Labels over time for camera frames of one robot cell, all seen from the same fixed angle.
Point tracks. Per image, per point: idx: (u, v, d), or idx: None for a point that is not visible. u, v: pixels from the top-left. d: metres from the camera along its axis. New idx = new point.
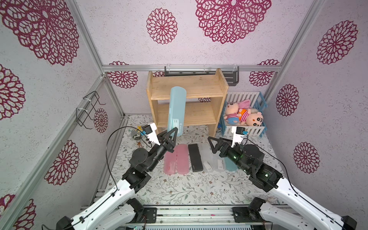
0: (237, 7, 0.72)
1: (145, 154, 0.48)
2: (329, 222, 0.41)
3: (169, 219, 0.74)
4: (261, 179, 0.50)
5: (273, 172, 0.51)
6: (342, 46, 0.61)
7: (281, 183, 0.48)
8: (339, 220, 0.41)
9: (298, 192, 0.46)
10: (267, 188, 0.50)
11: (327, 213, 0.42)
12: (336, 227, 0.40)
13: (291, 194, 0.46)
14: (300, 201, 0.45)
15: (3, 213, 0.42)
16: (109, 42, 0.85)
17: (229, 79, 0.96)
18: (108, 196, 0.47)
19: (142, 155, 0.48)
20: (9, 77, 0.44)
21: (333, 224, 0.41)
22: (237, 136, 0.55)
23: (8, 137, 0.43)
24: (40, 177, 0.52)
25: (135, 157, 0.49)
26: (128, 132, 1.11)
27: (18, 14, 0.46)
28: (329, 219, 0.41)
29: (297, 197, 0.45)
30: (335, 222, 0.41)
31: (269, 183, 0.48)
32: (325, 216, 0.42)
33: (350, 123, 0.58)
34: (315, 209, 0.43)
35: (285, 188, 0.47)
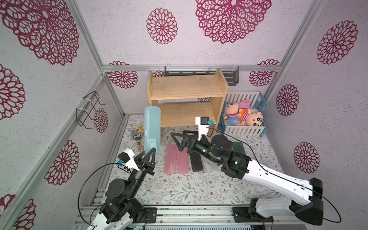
0: (237, 7, 0.72)
1: (122, 185, 0.47)
2: (301, 189, 0.42)
3: (169, 219, 0.74)
4: (233, 168, 0.48)
5: (243, 157, 0.49)
6: (342, 46, 0.61)
7: (250, 166, 0.47)
8: (308, 184, 0.42)
9: (268, 169, 0.46)
10: (239, 176, 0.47)
11: (297, 182, 0.43)
12: (307, 192, 0.41)
13: (262, 174, 0.46)
14: (271, 178, 0.45)
15: (3, 213, 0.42)
16: (109, 42, 0.85)
17: (229, 79, 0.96)
18: None
19: (119, 187, 0.47)
20: (9, 77, 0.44)
21: (304, 190, 0.41)
22: (203, 128, 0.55)
23: (8, 137, 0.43)
24: (40, 177, 0.52)
25: (111, 189, 0.47)
26: (128, 132, 1.11)
27: (18, 14, 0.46)
28: (300, 187, 0.42)
29: (268, 175, 0.45)
30: (305, 188, 0.42)
31: (240, 169, 0.48)
32: (296, 186, 0.42)
33: (350, 122, 0.58)
34: (286, 181, 0.43)
35: (256, 169, 0.47)
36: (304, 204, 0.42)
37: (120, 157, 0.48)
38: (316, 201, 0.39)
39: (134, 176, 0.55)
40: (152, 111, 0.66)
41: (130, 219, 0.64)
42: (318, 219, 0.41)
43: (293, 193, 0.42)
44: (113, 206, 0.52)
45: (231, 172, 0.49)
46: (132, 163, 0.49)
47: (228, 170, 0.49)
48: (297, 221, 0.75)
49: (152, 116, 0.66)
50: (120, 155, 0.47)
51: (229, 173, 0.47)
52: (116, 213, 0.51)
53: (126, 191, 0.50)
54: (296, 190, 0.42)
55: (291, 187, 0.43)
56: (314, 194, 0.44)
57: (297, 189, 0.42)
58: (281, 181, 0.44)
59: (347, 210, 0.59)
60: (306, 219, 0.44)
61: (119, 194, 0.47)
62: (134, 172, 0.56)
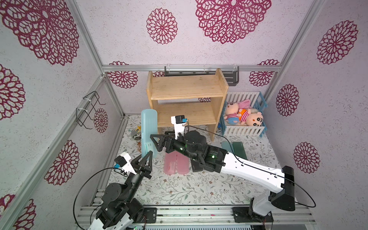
0: (237, 7, 0.72)
1: (118, 189, 0.47)
2: (274, 178, 0.43)
3: (169, 219, 0.74)
4: (210, 162, 0.48)
5: (220, 151, 0.50)
6: (342, 46, 0.61)
7: (227, 159, 0.47)
8: (280, 172, 0.44)
9: (244, 161, 0.47)
10: (218, 169, 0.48)
11: (270, 171, 0.44)
12: (279, 180, 0.42)
13: (238, 166, 0.46)
14: (247, 169, 0.45)
15: (3, 213, 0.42)
16: (109, 42, 0.85)
17: (229, 79, 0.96)
18: None
19: (115, 192, 0.47)
20: (9, 77, 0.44)
21: (277, 179, 0.43)
22: (178, 126, 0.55)
23: (8, 137, 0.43)
24: (40, 177, 0.52)
25: (108, 193, 0.47)
26: (128, 132, 1.11)
27: (18, 14, 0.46)
28: (273, 176, 0.43)
29: (243, 166, 0.46)
30: (278, 176, 0.43)
31: (217, 163, 0.49)
32: (270, 174, 0.44)
33: (350, 122, 0.58)
34: (260, 171, 0.44)
35: (231, 161, 0.47)
36: (278, 191, 0.44)
37: (116, 161, 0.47)
38: (287, 188, 0.40)
39: (132, 179, 0.55)
40: (148, 115, 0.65)
41: (130, 219, 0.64)
42: (292, 205, 0.43)
43: (267, 182, 0.44)
44: (109, 211, 0.51)
45: (208, 166, 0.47)
46: (129, 167, 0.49)
47: (205, 165, 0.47)
48: (297, 221, 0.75)
49: (148, 120, 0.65)
50: (117, 159, 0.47)
51: (207, 168, 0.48)
52: (112, 218, 0.51)
53: (122, 196, 0.49)
54: (269, 179, 0.43)
55: (264, 176, 0.44)
56: (286, 181, 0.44)
57: (270, 178, 0.43)
58: (255, 171, 0.45)
59: (347, 210, 0.59)
60: (281, 206, 0.47)
61: (115, 199, 0.47)
62: (131, 176, 0.55)
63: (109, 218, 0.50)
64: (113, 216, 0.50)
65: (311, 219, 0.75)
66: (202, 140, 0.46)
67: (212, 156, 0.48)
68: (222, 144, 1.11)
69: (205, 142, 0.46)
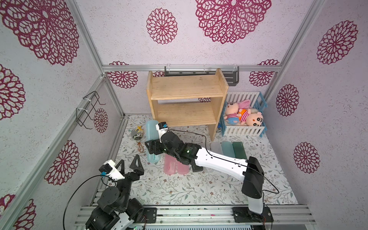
0: (237, 7, 0.72)
1: (117, 192, 0.47)
2: (237, 167, 0.48)
3: (169, 219, 0.74)
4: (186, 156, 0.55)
5: (193, 145, 0.57)
6: (342, 46, 0.61)
7: (199, 153, 0.54)
8: (244, 162, 0.49)
9: (213, 154, 0.53)
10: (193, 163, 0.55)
11: (235, 161, 0.50)
12: (242, 169, 0.47)
13: (208, 158, 0.53)
14: (216, 160, 0.52)
15: (3, 213, 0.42)
16: (109, 42, 0.85)
17: (229, 79, 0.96)
18: None
19: (112, 195, 0.47)
20: (9, 77, 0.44)
21: (240, 168, 0.48)
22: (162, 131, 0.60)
23: (8, 137, 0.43)
24: (40, 177, 0.52)
25: (105, 197, 0.46)
26: (128, 132, 1.11)
27: (18, 14, 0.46)
28: (237, 165, 0.48)
29: (213, 159, 0.52)
30: (241, 165, 0.48)
31: (191, 157, 0.57)
32: (234, 164, 0.49)
33: (349, 122, 0.58)
34: (226, 162, 0.50)
35: (202, 155, 0.54)
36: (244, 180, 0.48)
37: (102, 169, 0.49)
38: (247, 176, 0.45)
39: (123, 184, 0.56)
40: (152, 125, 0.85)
41: (129, 220, 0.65)
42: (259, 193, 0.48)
43: (231, 171, 0.51)
44: (99, 220, 0.49)
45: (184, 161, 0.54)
46: (116, 172, 0.59)
47: (180, 159, 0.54)
48: (297, 221, 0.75)
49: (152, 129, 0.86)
50: (102, 167, 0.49)
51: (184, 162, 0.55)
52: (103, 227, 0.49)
53: (119, 200, 0.49)
54: (234, 168, 0.49)
55: (229, 166, 0.50)
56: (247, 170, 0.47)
57: (235, 167, 0.49)
58: (221, 162, 0.51)
59: (347, 210, 0.59)
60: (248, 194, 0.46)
61: (113, 201, 0.46)
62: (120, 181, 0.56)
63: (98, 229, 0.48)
64: (102, 226, 0.48)
65: (311, 219, 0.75)
66: (174, 138, 0.56)
67: (186, 151, 0.56)
68: (222, 144, 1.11)
69: (178, 140, 0.56)
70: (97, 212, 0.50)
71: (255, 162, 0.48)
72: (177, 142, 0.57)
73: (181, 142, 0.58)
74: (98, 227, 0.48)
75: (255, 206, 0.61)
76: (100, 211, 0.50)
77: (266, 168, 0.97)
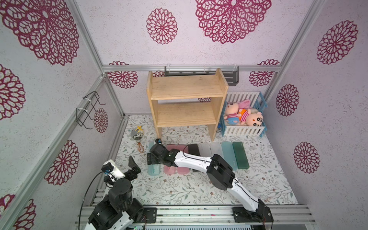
0: (237, 7, 0.72)
1: (128, 184, 0.50)
2: (203, 164, 0.59)
3: (169, 219, 0.74)
4: (167, 160, 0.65)
5: (174, 149, 0.71)
6: (342, 46, 0.61)
7: (177, 155, 0.67)
8: (208, 159, 0.59)
9: (188, 155, 0.65)
10: (174, 164, 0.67)
11: (202, 160, 0.60)
12: (207, 164, 0.58)
13: (183, 158, 0.67)
14: (189, 160, 0.65)
15: (3, 213, 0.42)
16: (108, 42, 0.85)
17: (229, 79, 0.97)
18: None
19: (125, 186, 0.50)
20: (9, 77, 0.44)
21: (205, 164, 0.58)
22: None
23: (8, 136, 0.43)
24: (40, 177, 0.52)
25: (118, 187, 0.49)
26: (128, 132, 1.11)
27: (18, 14, 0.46)
28: (203, 162, 0.59)
29: (186, 159, 0.66)
30: (206, 161, 0.59)
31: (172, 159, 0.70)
32: (202, 162, 0.60)
33: (350, 122, 0.58)
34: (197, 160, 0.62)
35: (178, 156, 0.67)
36: None
37: (105, 167, 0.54)
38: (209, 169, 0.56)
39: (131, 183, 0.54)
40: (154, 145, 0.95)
41: (129, 220, 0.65)
42: (220, 181, 0.58)
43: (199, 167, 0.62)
44: (103, 215, 0.49)
45: (166, 163, 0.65)
46: (118, 171, 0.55)
47: (164, 162, 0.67)
48: (297, 221, 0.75)
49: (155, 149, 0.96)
50: (105, 165, 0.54)
51: (167, 164, 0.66)
52: (105, 222, 0.48)
53: (128, 193, 0.52)
54: (201, 165, 0.61)
55: (198, 163, 0.62)
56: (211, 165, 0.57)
57: (201, 164, 0.61)
58: (193, 160, 0.63)
59: (347, 210, 0.59)
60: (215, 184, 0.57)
61: (124, 192, 0.49)
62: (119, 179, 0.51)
63: (102, 223, 0.48)
64: (106, 221, 0.48)
65: (312, 219, 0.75)
66: (157, 146, 0.74)
67: (168, 155, 0.70)
68: (222, 144, 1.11)
69: (162, 147, 0.73)
70: (100, 206, 0.50)
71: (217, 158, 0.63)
72: (161, 149, 0.75)
73: (165, 148, 0.74)
74: (102, 221, 0.48)
75: (245, 202, 0.65)
76: (103, 206, 0.50)
77: (266, 168, 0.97)
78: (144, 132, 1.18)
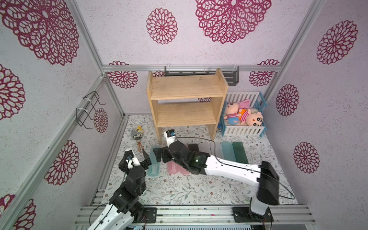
0: (237, 7, 0.72)
1: (142, 170, 0.56)
2: (250, 174, 0.46)
3: (169, 219, 0.74)
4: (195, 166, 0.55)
5: (202, 154, 0.56)
6: (342, 46, 0.61)
7: (208, 161, 0.53)
8: (256, 168, 0.47)
9: (224, 161, 0.51)
10: (203, 172, 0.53)
11: (247, 168, 0.47)
12: (256, 175, 0.45)
13: (218, 166, 0.52)
14: (226, 168, 0.50)
15: (3, 213, 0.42)
16: (108, 42, 0.85)
17: (229, 79, 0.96)
18: (97, 224, 0.49)
19: (139, 172, 0.55)
20: (9, 77, 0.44)
21: (253, 174, 0.46)
22: (169, 139, 0.59)
23: (8, 136, 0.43)
24: (40, 177, 0.52)
25: (133, 172, 0.55)
26: (128, 132, 1.11)
27: (18, 14, 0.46)
28: (249, 171, 0.46)
29: (223, 167, 0.51)
30: (253, 171, 0.46)
31: (200, 166, 0.56)
32: (247, 170, 0.47)
33: (349, 122, 0.58)
34: (237, 169, 0.48)
35: (212, 163, 0.52)
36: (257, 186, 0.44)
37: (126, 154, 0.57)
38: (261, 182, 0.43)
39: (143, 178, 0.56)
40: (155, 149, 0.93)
41: (131, 217, 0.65)
42: (274, 199, 0.46)
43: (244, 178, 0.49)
44: (122, 198, 0.54)
45: (194, 170, 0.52)
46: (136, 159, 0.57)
47: (189, 169, 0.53)
48: (297, 220, 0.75)
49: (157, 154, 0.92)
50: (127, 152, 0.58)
51: (193, 171, 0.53)
52: (125, 204, 0.53)
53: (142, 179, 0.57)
54: (246, 175, 0.47)
55: (241, 172, 0.47)
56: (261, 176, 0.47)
57: (247, 174, 0.46)
58: (233, 169, 0.49)
59: (347, 210, 0.59)
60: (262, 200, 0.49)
61: (140, 176, 0.54)
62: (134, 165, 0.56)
63: (121, 206, 0.52)
64: (125, 203, 0.53)
65: (311, 219, 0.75)
66: (181, 147, 0.56)
67: (195, 160, 0.55)
68: (222, 144, 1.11)
69: (186, 149, 0.57)
70: (119, 190, 0.56)
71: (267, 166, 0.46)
72: (186, 152, 0.57)
73: (189, 150, 0.59)
74: (120, 204, 0.53)
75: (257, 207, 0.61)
76: (121, 191, 0.56)
77: None
78: (144, 132, 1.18)
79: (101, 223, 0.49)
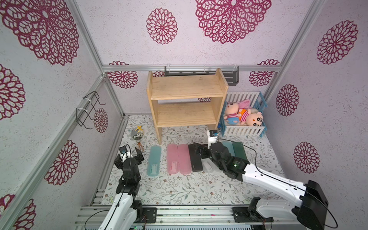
0: (237, 7, 0.72)
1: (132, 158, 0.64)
2: (293, 189, 0.44)
3: (169, 219, 0.74)
4: (233, 170, 0.56)
5: (242, 160, 0.57)
6: (342, 46, 0.61)
7: (248, 168, 0.54)
8: (301, 185, 0.44)
9: (264, 171, 0.51)
10: (240, 178, 0.56)
11: (290, 183, 0.46)
12: (299, 192, 0.43)
13: (258, 175, 0.51)
14: (267, 178, 0.49)
15: (3, 213, 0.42)
16: (108, 42, 0.85)
17: (229, 79, 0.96)
18: (114, 208, 0.52)
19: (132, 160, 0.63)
20: (9, 77, 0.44)
21: (296, 191, 0.43)
22: (212, 138, 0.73)
23: (8, 136, 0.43)
24: (40, 177, 0.52)
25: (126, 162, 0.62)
26: (127, 132, 1.11)
27: (18, 14, 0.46)
28: (293, 187, 0.45)
29: (263, 177, 0.50)
30: (297, 188, 0.44)
31: (238, 171, 0.54)
32: (289, 186, 0.45)
33: (349, 122, 0.58)
34: (279, 182, 0.47)
35: (251, 170, 0.52)
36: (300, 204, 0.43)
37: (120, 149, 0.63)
38: (306, 201, 0.41)
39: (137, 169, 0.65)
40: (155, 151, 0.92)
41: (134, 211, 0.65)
42: (318, 223, 0.40)
43: (285, 192, 0.45)
44: (125, 188, 0.60)
45: (231, 173, 0.56)
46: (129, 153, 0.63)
47: (227, 172, 0.57)
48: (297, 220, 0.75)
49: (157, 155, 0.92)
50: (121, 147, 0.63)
51: (230, 175, 0.57)
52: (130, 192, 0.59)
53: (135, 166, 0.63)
54: (289, 190, 0.44)
55: (283, 186, 0.46)
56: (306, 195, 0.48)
57: (289, 189, 0.45)
58: (273, 180, 0.48)
59: (347, 210, 0.59)
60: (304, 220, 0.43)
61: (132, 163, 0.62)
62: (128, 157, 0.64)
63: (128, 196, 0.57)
64: (129, 191, 0.59)
65: None
66: (224, 150, 0.56)
67: (234, 165, 0.56)
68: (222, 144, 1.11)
69: (227, 152, 0.58)
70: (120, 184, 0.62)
71: (312, 186, 0.43)
72: (227, 154, 0.58)
73: (230, 154, 0.60)
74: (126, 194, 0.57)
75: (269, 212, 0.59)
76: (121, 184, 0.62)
77: (266, 168, 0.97)
78: (144, 132, 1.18)
79: (118, 205, 0.53)
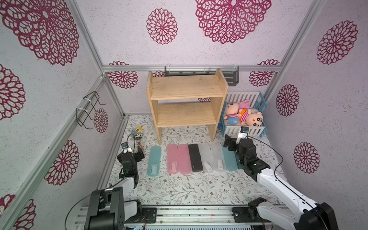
0: (237, 7, 0.72)
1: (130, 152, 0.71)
2: (300, 201, 0.44)
3: (169, 219, 0.74)
4: (251, 167, 0.59)
5: (264, 163, 0.59)
6: (342, 46, 0.61)
7: (265, 170, 0.56)
8: (313, 203, 0.43)
9: (280, 178, 0.53)
10: (255, 177, 0.58)
11: (301, 196, 0.46)
12: (305, 206, 0.43)
13: (272, 178, 0.53)
14: (279, 185, 0.50)
15: (3, 213, 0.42)
16: (108, 42, 0.85)
17: (229, 79, 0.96)
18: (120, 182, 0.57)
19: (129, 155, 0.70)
20: (9, 77, 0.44)
21: (303, 204, 0.44)
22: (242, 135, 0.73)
23: (8, 136, 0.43)
24: (40, 177, 0.52)
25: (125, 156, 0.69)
26: (127, 132, 1.11)
27: (18, 14, 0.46)
28: (301, 200, 0.45)
29: (276, 181, 0.51)
30: (306, 202, 0.44)
31: (255, 169, 0.57)
32: (298, 198, 0.45)
33: (350, 122, 0.58)
34: (290, 191, 0.47)
35: (268, 172, 0.55)
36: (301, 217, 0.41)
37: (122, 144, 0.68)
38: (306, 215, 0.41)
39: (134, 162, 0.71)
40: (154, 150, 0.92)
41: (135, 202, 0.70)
42: None
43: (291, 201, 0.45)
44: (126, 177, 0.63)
45: (248, 168, 0.60)
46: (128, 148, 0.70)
47: (246, 166, 0.61)
48: None
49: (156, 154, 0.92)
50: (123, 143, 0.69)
51: (247, 170, 0.60)
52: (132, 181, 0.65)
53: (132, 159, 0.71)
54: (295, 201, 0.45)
55: (292, 196, 0.46)
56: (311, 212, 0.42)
57: (296, 199, 0.45)
58: (284, 188, 0.49)
59: (347, 211, 0.59)
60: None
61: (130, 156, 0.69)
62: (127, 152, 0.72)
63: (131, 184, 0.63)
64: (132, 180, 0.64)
65: None
66: (252, 147, 0.59)
67: (254, 164, 0.60)
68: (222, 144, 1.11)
69: (254, 150, 0.61)
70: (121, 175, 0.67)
71: (325, 208, 0.41)
72: (252, 151, 0.61)
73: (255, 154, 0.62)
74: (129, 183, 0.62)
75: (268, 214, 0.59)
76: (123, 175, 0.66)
77: None
78: (144, 132, 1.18)
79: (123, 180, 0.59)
